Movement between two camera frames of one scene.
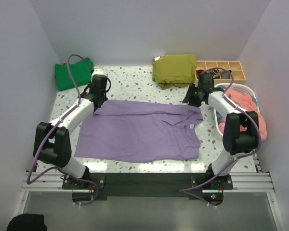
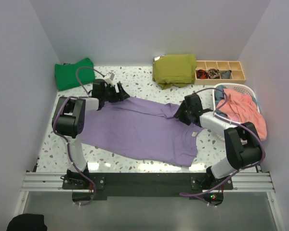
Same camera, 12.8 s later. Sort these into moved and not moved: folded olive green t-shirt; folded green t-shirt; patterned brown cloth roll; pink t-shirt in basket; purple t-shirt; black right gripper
Moved: black right gripper; purple t-shirt
Not moved: patterned brown cloth roll; folded olive green t-shirt; pink t-shirt in basket; folded green t-shirt
